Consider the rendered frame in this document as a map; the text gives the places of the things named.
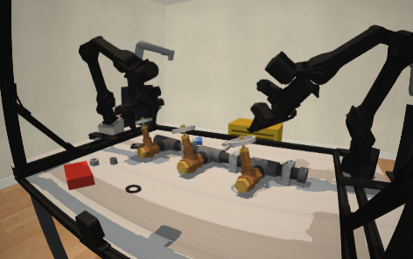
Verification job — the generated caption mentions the red block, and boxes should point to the red block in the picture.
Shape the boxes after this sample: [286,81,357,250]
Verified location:
[64,161,95,190]

